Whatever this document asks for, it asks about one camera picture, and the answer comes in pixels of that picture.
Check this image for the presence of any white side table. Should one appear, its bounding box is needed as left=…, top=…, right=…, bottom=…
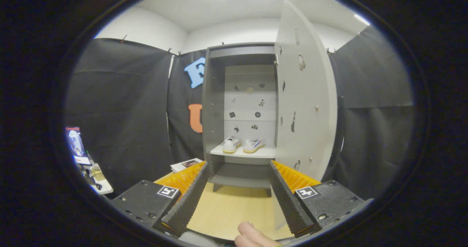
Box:
left=82, top=163, right=114, bottom=195

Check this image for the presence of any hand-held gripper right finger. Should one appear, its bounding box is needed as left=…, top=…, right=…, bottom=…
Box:
left=269, top=160, right=366, bottom=237

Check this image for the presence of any white striped shoe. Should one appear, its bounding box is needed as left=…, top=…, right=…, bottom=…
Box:
left=243, top=138, right=265, bottom=154
left=222, top=136, right=242, bottom=154

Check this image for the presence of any white book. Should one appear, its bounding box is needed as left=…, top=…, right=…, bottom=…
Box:
left=170, top=158, right=203, bottom=173

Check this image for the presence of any white shoe cabinet door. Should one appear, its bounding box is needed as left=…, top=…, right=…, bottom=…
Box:
left=272, top=0, right=337, bottom=231

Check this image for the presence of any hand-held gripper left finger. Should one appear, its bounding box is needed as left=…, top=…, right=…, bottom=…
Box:
left=110, top=161, right=211, bottom=237

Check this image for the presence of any grey shoe cabinet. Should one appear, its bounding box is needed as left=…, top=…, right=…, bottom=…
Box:
left=202, top=42, right=279, bottom=197

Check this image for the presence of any black backdrop cloth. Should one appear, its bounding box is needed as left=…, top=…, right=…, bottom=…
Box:
left=66, top=26, right=415, bottom=201

